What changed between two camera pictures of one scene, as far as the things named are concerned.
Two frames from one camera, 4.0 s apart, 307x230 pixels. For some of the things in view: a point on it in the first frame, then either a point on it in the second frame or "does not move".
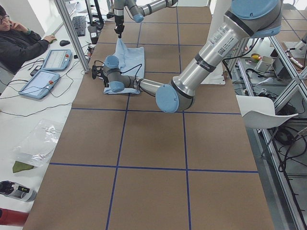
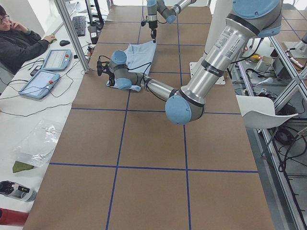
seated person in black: [17, 43] does not move
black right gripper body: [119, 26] → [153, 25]
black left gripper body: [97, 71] → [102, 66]
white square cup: [265, 63] does not move
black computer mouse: [63, 42] does not move
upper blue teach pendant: [57, 60] does not move
